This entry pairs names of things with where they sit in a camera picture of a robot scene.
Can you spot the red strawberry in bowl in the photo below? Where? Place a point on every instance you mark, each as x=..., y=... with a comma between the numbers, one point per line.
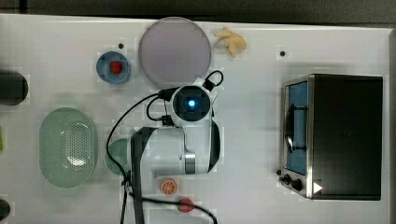
x=116, y=67

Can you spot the red strawberry toy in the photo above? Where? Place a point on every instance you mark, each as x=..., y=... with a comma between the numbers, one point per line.
x=185, y=205

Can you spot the silver toaster oven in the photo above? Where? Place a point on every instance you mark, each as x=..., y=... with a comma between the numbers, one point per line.
x=332, y=137

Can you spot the black frying pan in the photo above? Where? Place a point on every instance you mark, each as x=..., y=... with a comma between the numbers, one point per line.
x=13, y=89

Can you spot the peeled banana toy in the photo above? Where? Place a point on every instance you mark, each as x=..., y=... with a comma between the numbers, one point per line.
x=232, y=41

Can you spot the green strainer basket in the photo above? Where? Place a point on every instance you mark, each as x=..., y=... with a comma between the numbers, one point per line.
x=68, y=150

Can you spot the blue bowl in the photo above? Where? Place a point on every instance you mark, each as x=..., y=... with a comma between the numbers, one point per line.
x=103, y=69

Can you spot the orange slice toy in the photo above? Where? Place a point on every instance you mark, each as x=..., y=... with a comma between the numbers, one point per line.
x=168, y=186

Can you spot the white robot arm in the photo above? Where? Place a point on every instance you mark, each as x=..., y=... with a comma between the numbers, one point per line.
x=188, y=143

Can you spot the grey round plate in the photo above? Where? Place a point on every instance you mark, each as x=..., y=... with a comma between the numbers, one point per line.
x=174, y=51

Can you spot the green cup with handle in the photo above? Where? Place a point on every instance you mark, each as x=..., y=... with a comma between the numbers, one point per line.
x=118, y=151

